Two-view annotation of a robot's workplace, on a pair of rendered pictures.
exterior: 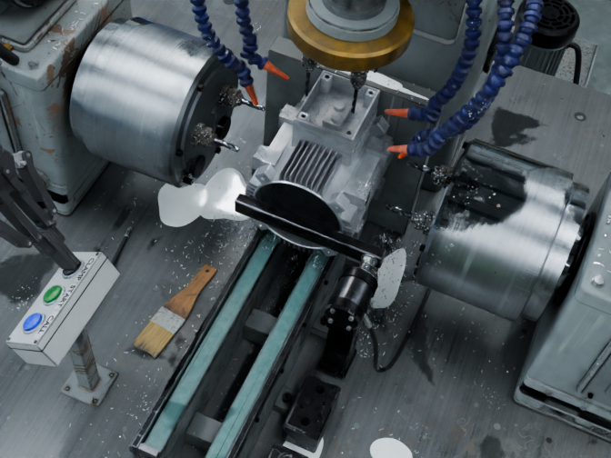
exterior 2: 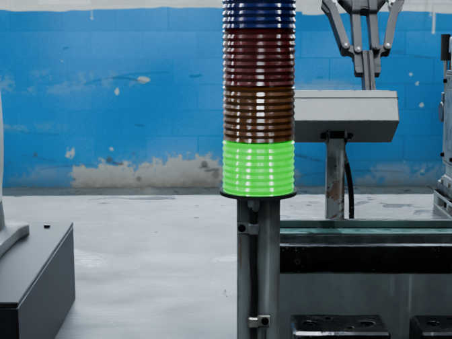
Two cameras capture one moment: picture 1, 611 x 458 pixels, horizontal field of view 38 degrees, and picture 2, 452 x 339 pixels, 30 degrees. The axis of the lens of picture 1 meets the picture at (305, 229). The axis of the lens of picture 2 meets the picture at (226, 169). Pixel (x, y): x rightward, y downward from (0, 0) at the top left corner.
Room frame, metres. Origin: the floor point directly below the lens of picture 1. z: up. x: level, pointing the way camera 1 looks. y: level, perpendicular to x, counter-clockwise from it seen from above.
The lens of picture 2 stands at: (0.11, -0.79, 1.16)
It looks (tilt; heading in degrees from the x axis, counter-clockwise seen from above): 9 degrees down; 73
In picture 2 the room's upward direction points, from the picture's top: straight up
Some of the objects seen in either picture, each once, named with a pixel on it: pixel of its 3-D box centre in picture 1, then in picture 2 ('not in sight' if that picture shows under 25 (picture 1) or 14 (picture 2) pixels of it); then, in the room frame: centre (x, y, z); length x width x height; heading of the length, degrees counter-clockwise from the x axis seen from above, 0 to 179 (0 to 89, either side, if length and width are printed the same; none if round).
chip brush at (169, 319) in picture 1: (178, 308); not in sight; (0.77, 0.20, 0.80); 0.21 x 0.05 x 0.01; 155
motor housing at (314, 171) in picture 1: (320, 173); not in sight; (0.94, -0.01, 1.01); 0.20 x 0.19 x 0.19; 162
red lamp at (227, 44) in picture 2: not in sight; (258, 57); (0.34, -0.14, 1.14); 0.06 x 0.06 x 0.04
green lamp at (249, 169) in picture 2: not in sight; (258, 167); (0.34, -0.14, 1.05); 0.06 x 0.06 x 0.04
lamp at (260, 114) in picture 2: not in sight; (258, 112); (0.34, -0.14, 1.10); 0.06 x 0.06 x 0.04
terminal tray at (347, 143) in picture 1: (335, 119); not in sight; (0.98, -0.03, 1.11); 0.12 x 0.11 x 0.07; 162
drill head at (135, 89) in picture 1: (133, 92); not in sight; (1.05, 0.32, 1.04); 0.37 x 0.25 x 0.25; 72
